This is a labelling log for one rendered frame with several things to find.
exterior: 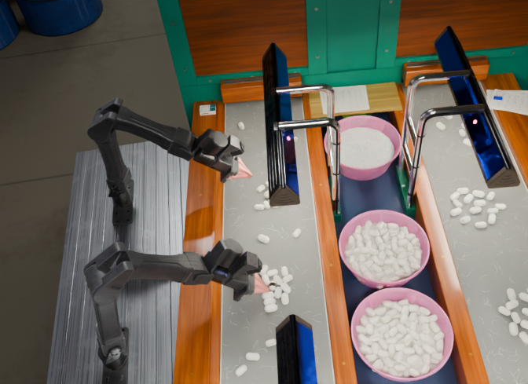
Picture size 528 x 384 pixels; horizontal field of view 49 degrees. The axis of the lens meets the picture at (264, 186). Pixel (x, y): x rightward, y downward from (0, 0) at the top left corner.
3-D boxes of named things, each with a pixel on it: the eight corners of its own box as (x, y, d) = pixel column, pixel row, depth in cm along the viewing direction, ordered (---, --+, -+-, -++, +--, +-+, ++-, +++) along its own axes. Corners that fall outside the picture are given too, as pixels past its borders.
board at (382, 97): (311, 118, 211) (311, 115, 210) (308, 92, 221) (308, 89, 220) (401, 110, 209) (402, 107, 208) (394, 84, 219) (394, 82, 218)
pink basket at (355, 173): (366, 199, 195) (368, 181, 188) (309, 162, 209) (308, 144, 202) (414, 156, 206) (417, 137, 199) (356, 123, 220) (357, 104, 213)
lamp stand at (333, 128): (284, 227, 191) (273, 129, 157) (280, 182, 204) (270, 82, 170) (341, 222, 190) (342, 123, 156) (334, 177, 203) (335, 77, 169)
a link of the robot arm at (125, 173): (133, 180, 200) (112, 110, 175) (127, 195, 196) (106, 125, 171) (115, 179, 201) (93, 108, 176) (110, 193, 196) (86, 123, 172)
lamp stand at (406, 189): (405, 217, 189) (420, 116, 155) (394, 172, 202) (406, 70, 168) (463, 212, 188) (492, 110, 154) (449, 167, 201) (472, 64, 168)
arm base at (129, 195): (128, 166, 206) (108, 169, 206) (126, 209, 193) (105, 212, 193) (134, 181, 212) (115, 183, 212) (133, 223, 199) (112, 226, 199)
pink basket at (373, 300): (357, 397, 152) (358, 383, 145) (344, 307, 170) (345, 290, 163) (459, 390, 151) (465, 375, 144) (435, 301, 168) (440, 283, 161)
